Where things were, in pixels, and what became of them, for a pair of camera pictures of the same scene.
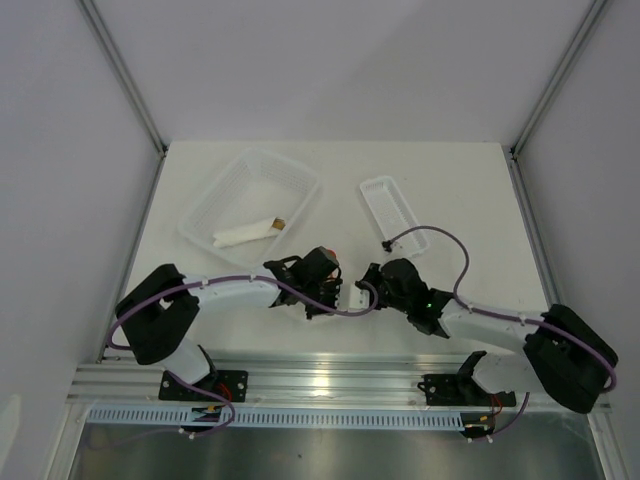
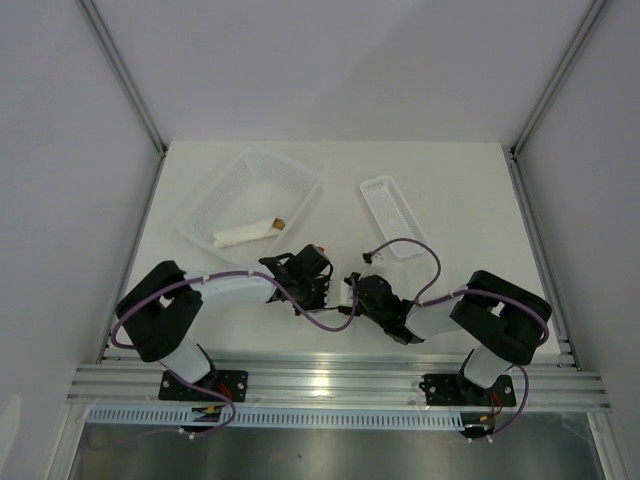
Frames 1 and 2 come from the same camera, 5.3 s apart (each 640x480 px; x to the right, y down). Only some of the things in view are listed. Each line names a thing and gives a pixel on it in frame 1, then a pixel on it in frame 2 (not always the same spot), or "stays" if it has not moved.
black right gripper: [373, 273] -> [346, 310]
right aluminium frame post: [575, 46] stays
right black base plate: [462, 391] stays
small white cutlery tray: [392, 216] stays
